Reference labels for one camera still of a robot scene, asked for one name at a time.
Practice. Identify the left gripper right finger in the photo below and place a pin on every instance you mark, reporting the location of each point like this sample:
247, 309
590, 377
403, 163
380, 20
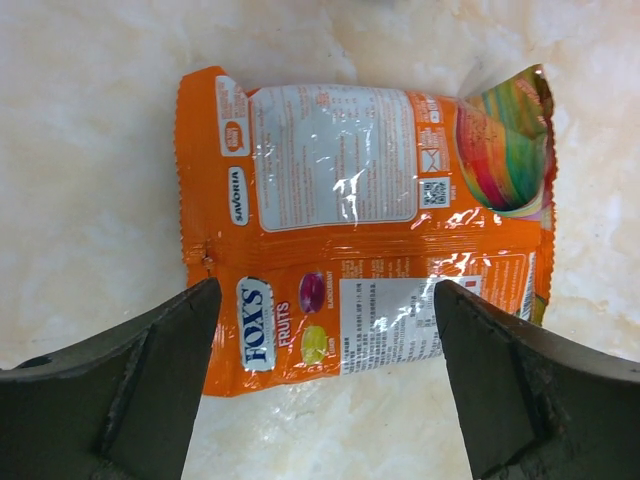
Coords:
532, 404

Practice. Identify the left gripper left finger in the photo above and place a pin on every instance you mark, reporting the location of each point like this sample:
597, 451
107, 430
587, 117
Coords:
118, 405

